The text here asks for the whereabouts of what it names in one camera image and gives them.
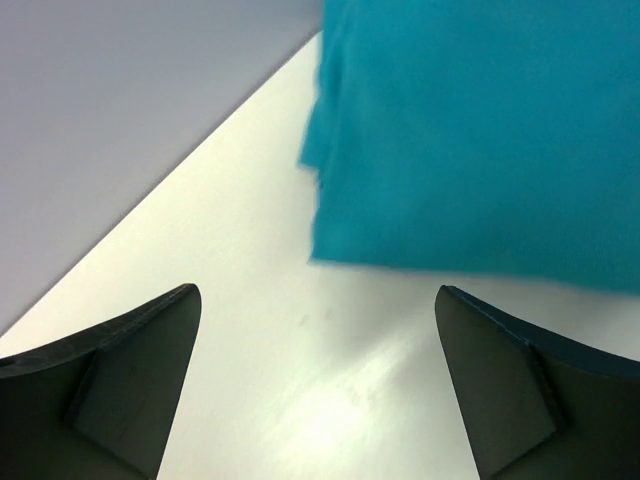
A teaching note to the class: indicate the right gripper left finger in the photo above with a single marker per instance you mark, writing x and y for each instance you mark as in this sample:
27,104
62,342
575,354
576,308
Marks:
100,403

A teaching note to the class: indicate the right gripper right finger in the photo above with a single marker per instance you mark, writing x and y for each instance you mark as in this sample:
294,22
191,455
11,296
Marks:
536,404

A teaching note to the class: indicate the teal t-shirt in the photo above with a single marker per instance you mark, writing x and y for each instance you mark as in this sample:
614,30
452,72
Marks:
482,137

